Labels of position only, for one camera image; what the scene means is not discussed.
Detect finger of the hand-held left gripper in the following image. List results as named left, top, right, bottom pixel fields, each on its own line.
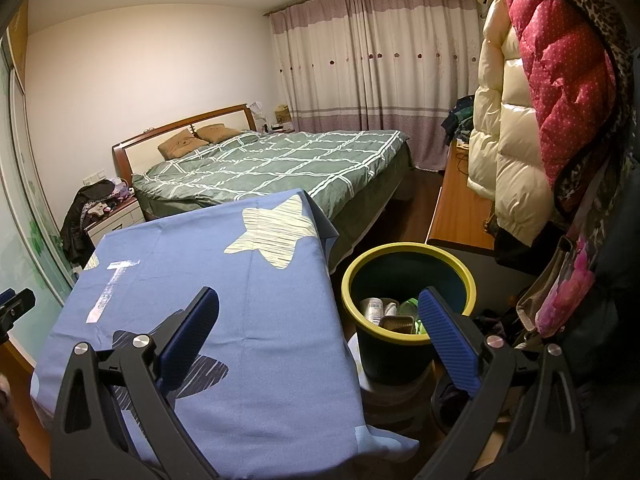
left=0, top=287, right=37, bottom=346

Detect green checked duvet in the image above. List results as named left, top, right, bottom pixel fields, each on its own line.
left=131, top=129, right=408, bottom=211

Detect pile of dark clothes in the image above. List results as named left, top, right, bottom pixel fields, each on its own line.
left=440, top=94, right=483, bottom=148

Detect dark bin with yellow rim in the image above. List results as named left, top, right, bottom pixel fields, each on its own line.
left=341, top=242, right=478, bottom=386

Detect sliding door wardrobe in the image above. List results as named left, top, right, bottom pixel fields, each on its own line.
left=0, top=0, right=86, bottom=361

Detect brown pillow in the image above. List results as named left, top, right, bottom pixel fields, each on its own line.
left=196, top=122, right=243, bottom=143
left=157, top=129, right=211, bottom=158

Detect pink floral bag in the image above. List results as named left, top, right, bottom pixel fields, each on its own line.
left=515, top=232, right=601, bottom=341

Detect wooden desk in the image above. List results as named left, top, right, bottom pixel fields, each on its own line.
left=425, top=140, right=498, bottom=256

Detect black jacket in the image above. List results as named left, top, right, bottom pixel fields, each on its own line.
left=59, top=180, right=118, bottom=266

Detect blue star-printed tablecloth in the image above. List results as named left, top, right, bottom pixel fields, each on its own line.
left=30, top=189, right=421, bottom=466

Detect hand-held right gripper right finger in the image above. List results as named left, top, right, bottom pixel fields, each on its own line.
left=417, top=287, right=586, bottom=480

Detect pile of small garments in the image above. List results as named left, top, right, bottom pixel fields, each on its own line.
left=85, top=180, right=138, bottom=218

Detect wooden bed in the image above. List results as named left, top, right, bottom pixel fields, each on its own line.
left=111, top=103, right=416, bottom=261

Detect white plastic stool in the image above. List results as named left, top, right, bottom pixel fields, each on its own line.
left=357, top=340, right=437, bottom=428

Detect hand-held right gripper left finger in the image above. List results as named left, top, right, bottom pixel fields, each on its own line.
left=50, top=286, right=221, bottom=480

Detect hanging puffer jackets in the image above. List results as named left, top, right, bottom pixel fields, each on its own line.
left=505, top=0, right=640, bottom=211

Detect red dotted down jacket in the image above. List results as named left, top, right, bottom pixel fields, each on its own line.
left=500, top=0, right=621, bottom=191

